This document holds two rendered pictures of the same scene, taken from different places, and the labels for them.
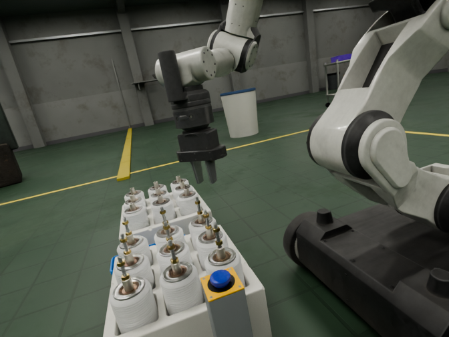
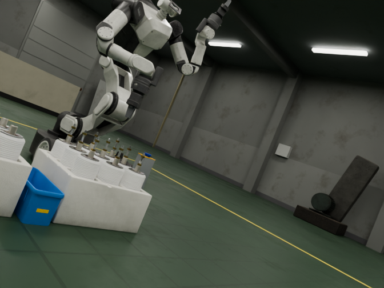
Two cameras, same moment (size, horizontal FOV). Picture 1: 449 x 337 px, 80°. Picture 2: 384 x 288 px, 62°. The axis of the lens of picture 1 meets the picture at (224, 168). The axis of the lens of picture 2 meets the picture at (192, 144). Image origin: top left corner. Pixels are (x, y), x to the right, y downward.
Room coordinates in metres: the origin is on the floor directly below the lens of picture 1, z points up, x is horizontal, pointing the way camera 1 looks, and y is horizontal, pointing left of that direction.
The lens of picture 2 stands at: (1.10, 1.61, 0.43)
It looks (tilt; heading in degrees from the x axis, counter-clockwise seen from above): 1 degrees up; 240
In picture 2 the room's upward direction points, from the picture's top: 23 degrees clockwise
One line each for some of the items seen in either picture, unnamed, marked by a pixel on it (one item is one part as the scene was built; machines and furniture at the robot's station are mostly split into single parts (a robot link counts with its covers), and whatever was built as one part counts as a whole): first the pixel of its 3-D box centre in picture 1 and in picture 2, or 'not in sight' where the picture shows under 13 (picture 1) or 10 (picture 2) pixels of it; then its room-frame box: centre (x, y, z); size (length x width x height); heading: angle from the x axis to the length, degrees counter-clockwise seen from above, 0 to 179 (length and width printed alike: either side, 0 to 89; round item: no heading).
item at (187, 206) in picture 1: (191, 212); not in sight; (1.13, 0.18, 0.16); 0.10 x 0.10 x 0.18
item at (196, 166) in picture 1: (196, 170); (129, 111); (0.62, 0.07, 0.49); 0.03 x 0.02 x 0.06; 153
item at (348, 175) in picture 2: not in sight; (335, 188); (-5.30, -2.94, 0.91); 1.09 x 1.09 x 1.82; 16
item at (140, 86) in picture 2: (197, 132); (136, 95); (0.62, 0.05, 0.58); 0.13 x 0.10 x 0.12; 63
